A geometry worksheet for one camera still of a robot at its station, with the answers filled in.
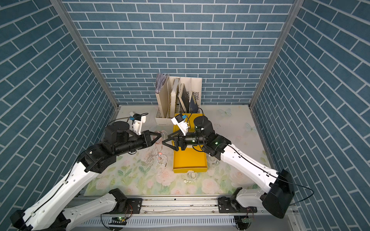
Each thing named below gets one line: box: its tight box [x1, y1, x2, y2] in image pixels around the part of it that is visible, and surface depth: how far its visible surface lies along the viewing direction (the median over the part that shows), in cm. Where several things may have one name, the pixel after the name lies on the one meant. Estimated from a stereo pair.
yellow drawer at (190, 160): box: [172, 144, 208, 174], surface depth 84 cm
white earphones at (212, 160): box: [207, 152, 219, 166], surface depth 91 cm
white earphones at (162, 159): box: [156, 154, 169, 168], surface depth 91 cm
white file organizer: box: [155, 76, 203, 127], surface depth 105 cm
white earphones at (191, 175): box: [183, 170, 199, 183], surface depth 84 cm
